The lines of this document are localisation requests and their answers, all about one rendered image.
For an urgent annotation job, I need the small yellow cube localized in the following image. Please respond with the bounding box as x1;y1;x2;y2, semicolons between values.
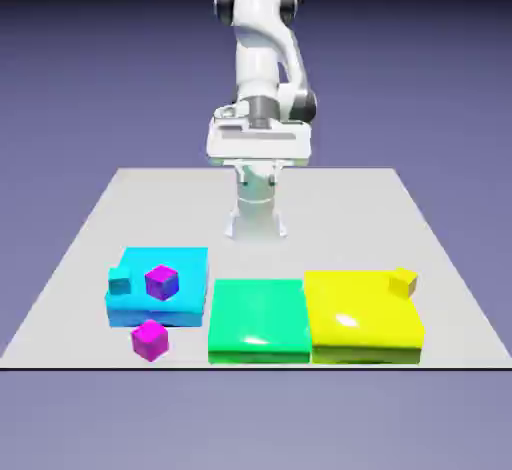
388;266;420;299

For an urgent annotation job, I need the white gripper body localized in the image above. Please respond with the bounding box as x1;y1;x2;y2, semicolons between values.
206;116;313;168

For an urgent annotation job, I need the small cyan cube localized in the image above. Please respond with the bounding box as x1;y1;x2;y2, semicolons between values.
107;266;133;296

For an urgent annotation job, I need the small magenta cube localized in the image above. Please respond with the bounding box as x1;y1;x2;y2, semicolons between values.
130;318;171;363

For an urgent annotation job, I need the large yellow box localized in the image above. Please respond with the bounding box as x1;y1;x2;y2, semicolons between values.
303;269;426;366

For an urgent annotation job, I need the small purple cube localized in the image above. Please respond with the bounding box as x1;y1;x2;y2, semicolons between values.
144;263;180;302

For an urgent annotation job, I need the large green box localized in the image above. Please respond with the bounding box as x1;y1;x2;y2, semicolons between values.
207;278;314;366

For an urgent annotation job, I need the large cyan box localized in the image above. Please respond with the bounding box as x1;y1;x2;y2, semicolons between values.
104;246;210;328

